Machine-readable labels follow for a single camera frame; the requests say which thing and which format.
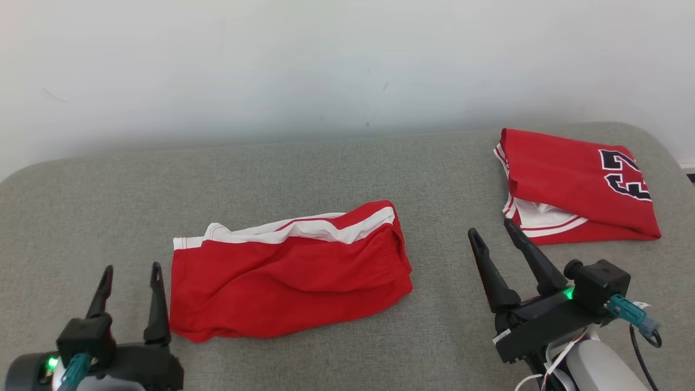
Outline red white wire bundle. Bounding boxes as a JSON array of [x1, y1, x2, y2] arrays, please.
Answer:
[[513, 325, 593, 391]]

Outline red shorts with white stripe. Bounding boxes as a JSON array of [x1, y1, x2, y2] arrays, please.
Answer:
[[169, 200, 413, 344]]

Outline grey fabric sofa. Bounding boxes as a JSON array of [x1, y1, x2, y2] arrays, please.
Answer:
[[0, 122, 695, 391]]

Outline black cable with teal plug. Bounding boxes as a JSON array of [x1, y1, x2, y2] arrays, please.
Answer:
[[57, 353, 92, 391], [605, 294, 662, 391]]

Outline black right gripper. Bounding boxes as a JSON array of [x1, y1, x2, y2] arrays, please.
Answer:
[[467, 218, 620, 364]]

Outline red jersey with white sleeves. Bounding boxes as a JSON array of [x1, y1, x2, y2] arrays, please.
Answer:
[[493, 128, 662, 246]]

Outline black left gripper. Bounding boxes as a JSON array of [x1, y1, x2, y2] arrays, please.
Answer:
[[4, 262, 185, 391]]

